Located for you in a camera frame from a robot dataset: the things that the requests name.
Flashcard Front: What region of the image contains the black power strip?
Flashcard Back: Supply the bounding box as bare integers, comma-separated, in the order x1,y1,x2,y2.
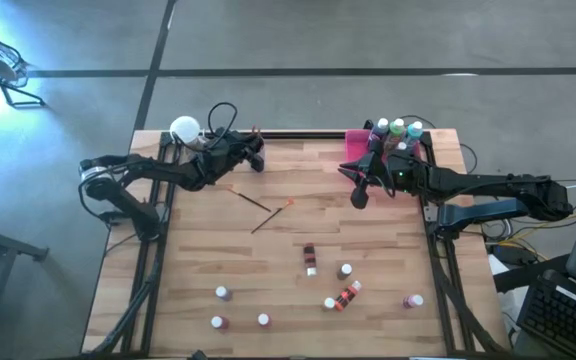
490,243,537,267

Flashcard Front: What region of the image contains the black keyboard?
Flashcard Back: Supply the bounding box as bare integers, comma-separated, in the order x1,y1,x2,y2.
516,268,576,359

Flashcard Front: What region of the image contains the white dome lamp brass base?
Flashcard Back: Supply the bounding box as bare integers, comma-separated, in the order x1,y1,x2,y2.
168,115,203,146

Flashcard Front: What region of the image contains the orange bristle brush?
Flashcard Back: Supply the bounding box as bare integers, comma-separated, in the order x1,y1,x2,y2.
227,187,273,213

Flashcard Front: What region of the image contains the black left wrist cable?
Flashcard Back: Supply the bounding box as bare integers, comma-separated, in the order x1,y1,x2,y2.
206,101,240,147

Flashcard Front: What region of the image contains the bright orange striped paint bottle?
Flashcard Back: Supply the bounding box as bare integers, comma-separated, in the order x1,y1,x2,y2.
333,280,363,313

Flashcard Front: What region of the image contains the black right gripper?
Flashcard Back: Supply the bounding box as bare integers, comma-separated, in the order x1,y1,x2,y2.
338,149,422,210

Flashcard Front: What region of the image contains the large black paint bottle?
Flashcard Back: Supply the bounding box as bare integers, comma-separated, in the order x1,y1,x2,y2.
369,117,392,151

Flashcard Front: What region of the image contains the orange fan brush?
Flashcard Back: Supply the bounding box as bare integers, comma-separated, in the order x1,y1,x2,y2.
250,198,296,235

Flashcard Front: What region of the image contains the pink plastic bin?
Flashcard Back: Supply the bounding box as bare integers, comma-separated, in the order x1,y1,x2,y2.
344,128,426,185

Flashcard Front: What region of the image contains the yellow cable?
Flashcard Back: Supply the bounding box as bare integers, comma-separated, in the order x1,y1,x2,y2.
497,209,576,251

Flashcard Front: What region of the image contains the large teal paint bottle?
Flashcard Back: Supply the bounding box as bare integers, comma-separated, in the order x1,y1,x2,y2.
403,120,425,151

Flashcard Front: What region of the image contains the rust brown striped paint bottle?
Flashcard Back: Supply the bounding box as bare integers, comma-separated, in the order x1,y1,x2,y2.
303,242,318,278

